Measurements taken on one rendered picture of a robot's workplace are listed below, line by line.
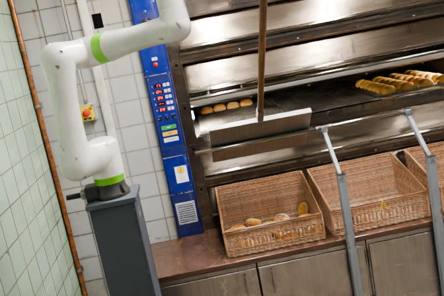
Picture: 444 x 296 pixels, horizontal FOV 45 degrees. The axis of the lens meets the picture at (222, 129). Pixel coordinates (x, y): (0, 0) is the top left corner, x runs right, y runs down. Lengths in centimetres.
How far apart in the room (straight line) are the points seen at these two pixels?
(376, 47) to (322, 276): 140
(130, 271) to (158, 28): 101
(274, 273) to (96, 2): 183
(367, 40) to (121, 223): 193
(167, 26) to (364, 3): 174
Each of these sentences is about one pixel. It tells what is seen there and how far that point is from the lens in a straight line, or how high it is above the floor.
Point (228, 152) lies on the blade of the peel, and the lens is 301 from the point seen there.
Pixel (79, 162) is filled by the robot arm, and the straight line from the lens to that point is 207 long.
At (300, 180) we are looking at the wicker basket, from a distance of 335.
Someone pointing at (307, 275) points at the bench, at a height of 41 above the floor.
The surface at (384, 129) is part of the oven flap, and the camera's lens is 349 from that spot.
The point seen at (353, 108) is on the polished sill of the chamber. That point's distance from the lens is 340.
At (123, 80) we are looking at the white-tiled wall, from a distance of 324.
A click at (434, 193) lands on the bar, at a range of 303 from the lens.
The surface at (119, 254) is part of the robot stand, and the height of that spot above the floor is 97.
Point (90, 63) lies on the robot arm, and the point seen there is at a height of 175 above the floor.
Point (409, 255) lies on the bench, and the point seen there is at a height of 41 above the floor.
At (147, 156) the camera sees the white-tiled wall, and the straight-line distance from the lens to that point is 329.
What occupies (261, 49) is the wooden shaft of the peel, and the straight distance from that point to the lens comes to 230.
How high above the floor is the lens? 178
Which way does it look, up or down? 10 degrees down
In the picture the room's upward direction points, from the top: 11 degrees counter-clockwise
